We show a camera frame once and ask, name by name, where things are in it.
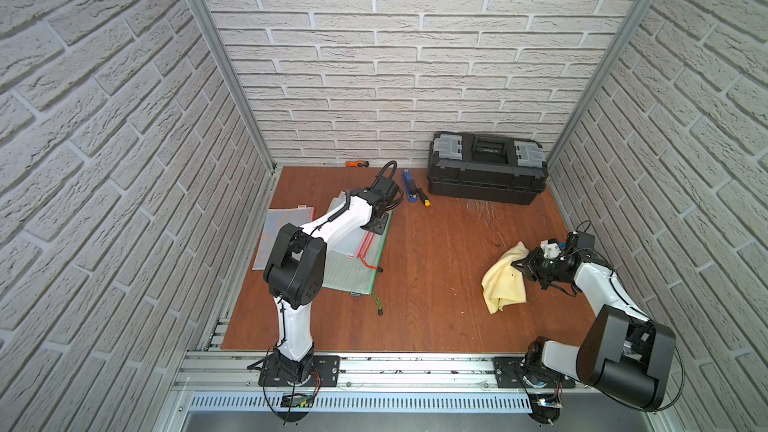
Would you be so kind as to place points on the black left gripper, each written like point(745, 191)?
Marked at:
point(377, 223)

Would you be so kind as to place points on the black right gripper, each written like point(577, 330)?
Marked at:
point(530, 265)

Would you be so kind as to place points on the yellow wiping cloth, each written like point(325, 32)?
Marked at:
point(503, 284)

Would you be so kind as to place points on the white red zip document bag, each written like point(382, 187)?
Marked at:
point(351, 243)

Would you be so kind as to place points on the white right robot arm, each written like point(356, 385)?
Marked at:
point(625, 355)

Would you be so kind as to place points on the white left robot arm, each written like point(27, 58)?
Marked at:
point(295, 269)

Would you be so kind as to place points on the green zip mesh document bag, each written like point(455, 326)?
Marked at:
point(347, 274)

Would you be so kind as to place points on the blue utility knife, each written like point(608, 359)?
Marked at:
point(410, 186)

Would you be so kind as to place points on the orange black tool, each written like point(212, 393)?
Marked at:
point(357, 164)

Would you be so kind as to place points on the yellow black screwdriver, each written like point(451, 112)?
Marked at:
point(423, 197)

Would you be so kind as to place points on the black plastic toolbox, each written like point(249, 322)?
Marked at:
point(486, 167)

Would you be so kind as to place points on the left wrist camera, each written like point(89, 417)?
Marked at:
point(386, 191)

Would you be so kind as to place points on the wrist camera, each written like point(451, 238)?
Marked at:
point(386, 191)
point(575, 243)

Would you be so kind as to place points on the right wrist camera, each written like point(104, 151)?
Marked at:
point(575, 243)

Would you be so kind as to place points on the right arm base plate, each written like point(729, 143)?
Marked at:
point(516, 372)

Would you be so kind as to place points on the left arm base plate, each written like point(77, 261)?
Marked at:
point(313, 371)

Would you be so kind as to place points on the aluminium front rail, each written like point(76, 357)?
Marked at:
point(359, 372)

